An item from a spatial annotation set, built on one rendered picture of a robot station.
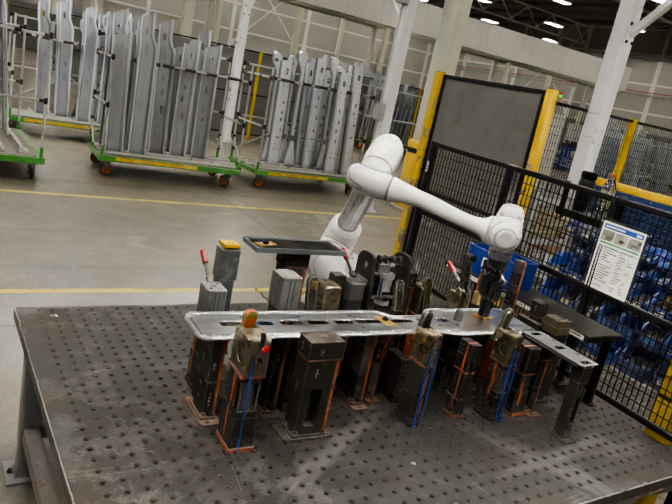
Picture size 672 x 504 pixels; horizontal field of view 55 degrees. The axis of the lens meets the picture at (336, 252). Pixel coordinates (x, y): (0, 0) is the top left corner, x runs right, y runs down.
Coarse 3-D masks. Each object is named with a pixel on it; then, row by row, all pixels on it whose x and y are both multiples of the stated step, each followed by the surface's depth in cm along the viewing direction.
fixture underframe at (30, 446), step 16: (32, 384) 249; (32, 400) 251; (32, 416) 254; (32, 432) 252; (32, 448) 243; (16, 464) 259; (32, 464) 235; (48, 464) 236; (16, 480) 256; (32, 480) 232; (48, 480) 228; (48, 496) 220; (640, 496) 227
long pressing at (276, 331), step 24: (192, 312) 200; (216, 312) 204; (240, 312) 208; (264, 312) 212; (288, 312) 217; (312, 312) 222; (336, 312) 227; (360, 312) 232; (216, 336) 188; (288, 336) 199
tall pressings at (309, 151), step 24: (312, 72) 1025; (336, 72) 1025; (360, 72) 1021; (288, 96) 1017; (312, 96) 1012; (336, 96) 1011; (312, 120) 1017; (336, 120) 1015; (264, 144) 1015; (288, 144) 1012; (312, 144) 1029; (336, 144) 1026; (336, 168) 1067
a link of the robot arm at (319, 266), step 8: (312, 256) 292; (320, 256) 292; (328, 256) 293; (336, 256) 297; (312, 264) 293; (320, 264) 292; (328, 264) 293; (336, 264) 297; (344, 264) 303; (312, 272) 295; (320, 272) 294; (328, 272) 294; (344, 272) 303
